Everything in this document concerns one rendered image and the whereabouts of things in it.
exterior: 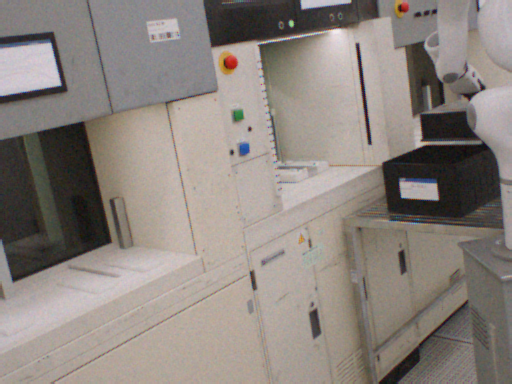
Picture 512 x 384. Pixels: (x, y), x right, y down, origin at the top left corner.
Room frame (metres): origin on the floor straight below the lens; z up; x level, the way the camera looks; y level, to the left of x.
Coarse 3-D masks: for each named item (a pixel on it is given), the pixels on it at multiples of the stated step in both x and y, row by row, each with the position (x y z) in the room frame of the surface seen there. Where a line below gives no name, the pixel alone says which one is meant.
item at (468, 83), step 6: (468, 66) 2.10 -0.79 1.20; (468, 72) 2.08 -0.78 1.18; (474, 72) 2.10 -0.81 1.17; (462, 78) 2.09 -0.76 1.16; (468, 78) 2.09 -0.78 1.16; (474, 78) 2.09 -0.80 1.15; (480, 78) 2.12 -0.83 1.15; (450, 84) 2.15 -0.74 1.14; (456, 84) 2.13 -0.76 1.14; (462, 84) 2.12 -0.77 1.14; (468, 84) 2.11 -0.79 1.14; (474, 84) 2.10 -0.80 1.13; (456, 90) 2.16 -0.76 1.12; (462, 90) 2.15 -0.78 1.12; (468, 90) 2.13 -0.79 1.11; (474, 90) 2.12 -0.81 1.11
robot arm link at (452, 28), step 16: (448, 0) 1.90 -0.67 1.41; (464, 0) 1.89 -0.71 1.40; (448, 16) 1.93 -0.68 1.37; (464, 16) 1.93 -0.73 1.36; (448, 32) 1.94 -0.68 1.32; (464, 32) 1.93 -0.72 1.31; (448, 48) 1.94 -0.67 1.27; (464, 48) 1.93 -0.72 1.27; (448, 64) 1.95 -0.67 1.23; (464, 64) 1.96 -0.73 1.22; (448, 80) 1.99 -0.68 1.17
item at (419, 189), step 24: (432, 144) 2.22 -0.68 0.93; (456, 144) 2.15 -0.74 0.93; (480, 144) 2.09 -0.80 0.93; (384, 168) 2.06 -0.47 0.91; (408, 168) 1.99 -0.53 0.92; (432, 168) 1.92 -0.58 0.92; (456, 168) 1.87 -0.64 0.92; (480, 168) 1.95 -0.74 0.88; (408, 192) 2.00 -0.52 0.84; (432, 192) 1.93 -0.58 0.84; (456, 192) 1.87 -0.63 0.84; (480, 192) 1.94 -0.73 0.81; (456, 216) 1.87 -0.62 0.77
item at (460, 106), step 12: (444, 108) 2.21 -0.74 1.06; (456, 108) 2.16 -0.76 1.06; (420, 120) 2.20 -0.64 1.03; (432, 120) 2.16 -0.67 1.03; (444, 120) 2.13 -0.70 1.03; (456, 120) 2.10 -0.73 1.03; (432, 132) 2.16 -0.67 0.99; (444, 132) 2.13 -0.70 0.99; (456, 132) 2.10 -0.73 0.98; (468, 132) 2.07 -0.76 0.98
